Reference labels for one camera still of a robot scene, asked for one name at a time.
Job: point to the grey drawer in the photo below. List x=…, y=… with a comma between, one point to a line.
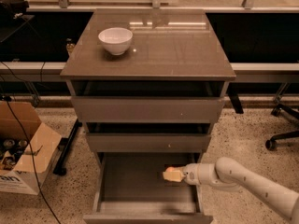
x=131, y=190
x=148, y=137
x=149, y=101

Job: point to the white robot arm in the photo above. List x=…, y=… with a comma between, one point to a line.
x=229, y=175

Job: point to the grey drawer cabinet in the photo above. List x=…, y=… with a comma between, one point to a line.
x=167, y=45

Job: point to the black table leg right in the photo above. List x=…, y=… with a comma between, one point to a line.
x=234, y=98

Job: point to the grey bottom drawer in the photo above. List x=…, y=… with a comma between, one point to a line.
x=131, y=190

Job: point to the black table leg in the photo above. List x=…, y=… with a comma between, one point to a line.
x=234, y=98
x=64, y=148

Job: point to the grey top drawer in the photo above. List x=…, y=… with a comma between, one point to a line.
x=149, y=101

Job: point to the small glass bottle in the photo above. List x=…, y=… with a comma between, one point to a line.
x=70, y=45

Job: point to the cardboard box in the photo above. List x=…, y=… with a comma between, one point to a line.
x=28, y=146

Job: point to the black bag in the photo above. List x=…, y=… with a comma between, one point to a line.
x=12, y=9

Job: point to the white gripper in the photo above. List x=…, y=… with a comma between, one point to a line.
x=192, y=174

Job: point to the black table leg left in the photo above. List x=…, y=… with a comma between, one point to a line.
x=64, y=148

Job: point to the orange fruit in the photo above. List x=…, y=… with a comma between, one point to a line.
x=170, y=169

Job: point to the white ceramic bowl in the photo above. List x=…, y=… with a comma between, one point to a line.
x=116, y=40

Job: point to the grey middle drawer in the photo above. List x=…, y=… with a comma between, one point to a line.
x=148, y=137

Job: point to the black office chair base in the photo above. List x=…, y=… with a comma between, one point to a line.
x=284, y=128

